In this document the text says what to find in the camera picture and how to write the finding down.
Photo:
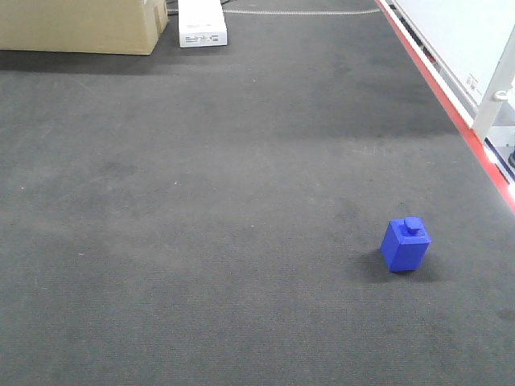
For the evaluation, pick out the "blue plastic block part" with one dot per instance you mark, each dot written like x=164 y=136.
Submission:
x=405 y=244

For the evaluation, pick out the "long white carton box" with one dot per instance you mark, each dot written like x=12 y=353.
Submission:
x=201 y=23

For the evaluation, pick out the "large cardboard box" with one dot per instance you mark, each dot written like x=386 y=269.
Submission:
x=105 y=27

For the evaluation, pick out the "white whiteboard panel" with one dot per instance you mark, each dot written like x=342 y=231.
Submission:
x=468 y=36

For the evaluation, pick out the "white whiteboard stand leg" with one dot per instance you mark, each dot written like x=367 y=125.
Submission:
x=496 y=92

